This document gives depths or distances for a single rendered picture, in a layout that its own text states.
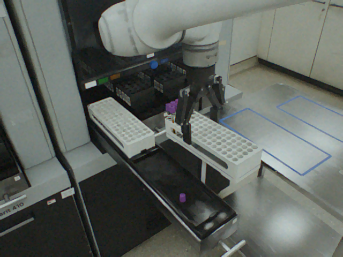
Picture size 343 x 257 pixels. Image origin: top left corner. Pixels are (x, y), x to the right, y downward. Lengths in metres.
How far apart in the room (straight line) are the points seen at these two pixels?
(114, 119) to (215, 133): 0.36
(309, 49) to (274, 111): 2.04
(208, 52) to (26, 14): 0.50
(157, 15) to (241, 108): 0.68
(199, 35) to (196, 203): 0.43
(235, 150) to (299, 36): 2.50
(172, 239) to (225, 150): 1.01
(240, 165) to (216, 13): 0.39
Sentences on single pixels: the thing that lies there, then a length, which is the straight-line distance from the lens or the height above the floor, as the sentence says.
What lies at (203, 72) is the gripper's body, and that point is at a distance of 0.75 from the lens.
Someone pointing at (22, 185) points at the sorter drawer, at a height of 0.76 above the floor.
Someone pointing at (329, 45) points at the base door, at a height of 0.43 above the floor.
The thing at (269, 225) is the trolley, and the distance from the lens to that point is 1.48.
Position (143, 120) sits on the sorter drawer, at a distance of 1.12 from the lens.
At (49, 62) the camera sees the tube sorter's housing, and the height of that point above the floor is 1.08.
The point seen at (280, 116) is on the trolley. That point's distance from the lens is 1.15.
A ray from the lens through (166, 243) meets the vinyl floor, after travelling 1.70.
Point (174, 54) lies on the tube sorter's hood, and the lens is 1.17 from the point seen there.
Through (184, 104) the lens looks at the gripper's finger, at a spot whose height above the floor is 1.03.
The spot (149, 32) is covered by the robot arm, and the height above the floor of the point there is 1.25.
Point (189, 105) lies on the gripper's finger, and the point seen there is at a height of 1.01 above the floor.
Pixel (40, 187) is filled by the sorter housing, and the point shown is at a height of 0.72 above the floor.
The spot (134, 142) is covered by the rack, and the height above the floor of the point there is 0.86.
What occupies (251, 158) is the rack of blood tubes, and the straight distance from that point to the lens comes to 0.78.
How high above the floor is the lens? 1.43
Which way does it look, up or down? 37 degrees down
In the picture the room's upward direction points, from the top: 2 degrees counter-clockwise
